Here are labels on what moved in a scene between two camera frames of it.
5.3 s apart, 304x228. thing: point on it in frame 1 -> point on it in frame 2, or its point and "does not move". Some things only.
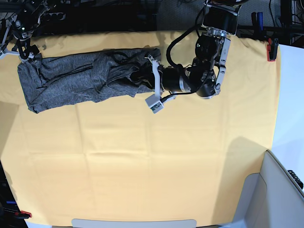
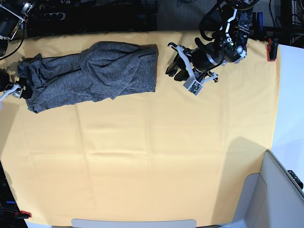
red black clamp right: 272,48 does not move
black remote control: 299,182 does not move
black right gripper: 151,78 -> 194,84
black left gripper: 25,50 -> 16,89
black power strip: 51,16 does not move
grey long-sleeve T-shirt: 54,81 does not move
